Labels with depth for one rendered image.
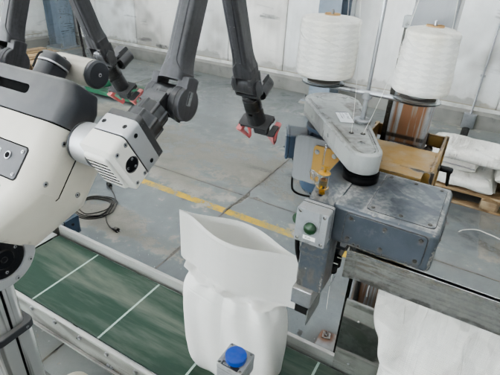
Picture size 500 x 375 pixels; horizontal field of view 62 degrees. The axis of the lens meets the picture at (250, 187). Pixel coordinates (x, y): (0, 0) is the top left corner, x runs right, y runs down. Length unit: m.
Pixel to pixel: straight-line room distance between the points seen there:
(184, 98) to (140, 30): 7.40
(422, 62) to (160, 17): 7.07
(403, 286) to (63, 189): 0.88
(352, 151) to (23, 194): 0.73
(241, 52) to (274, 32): 5.54
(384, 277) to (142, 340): 1.10
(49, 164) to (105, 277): 1.35
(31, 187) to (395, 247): 0.77
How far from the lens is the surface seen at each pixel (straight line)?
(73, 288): 2.22
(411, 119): 1.37
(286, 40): 6.65
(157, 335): 1.92
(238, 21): 1.15
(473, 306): 1.22
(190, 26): 0.97
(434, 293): 1.21
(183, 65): 0.96
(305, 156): 1.39
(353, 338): 1.72
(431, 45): 1.10
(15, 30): 1.41
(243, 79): 1.25
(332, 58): 1.15
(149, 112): 0.90
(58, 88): 0.98
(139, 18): 8.29
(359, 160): 1.02
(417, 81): 1.11
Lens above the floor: 1.81
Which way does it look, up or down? 29 degrees down
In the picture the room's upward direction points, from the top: 3 degrees clockwise
